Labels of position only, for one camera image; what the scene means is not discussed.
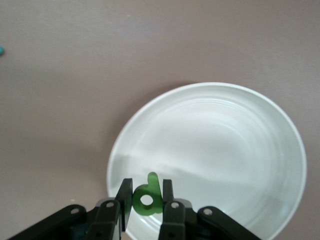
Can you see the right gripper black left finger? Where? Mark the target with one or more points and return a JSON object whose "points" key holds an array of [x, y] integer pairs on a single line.
{"points": [[107, 215]]}

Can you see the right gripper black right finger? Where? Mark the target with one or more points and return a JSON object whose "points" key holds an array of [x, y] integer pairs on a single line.
{"points": [[175, 217]]}

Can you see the green foam letter p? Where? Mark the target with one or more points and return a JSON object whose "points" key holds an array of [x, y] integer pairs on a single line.
{"points": [[155, 195]]}

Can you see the teal foam letter y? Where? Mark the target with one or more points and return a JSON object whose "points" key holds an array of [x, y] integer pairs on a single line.
{"points": [[1, 51]]}

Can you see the beige round plate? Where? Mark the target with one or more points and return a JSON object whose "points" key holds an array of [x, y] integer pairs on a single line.
{"points": [[220, 145]]}

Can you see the brown table cover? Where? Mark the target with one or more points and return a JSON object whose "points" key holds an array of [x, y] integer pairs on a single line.
{"points": [[75, 75]]}

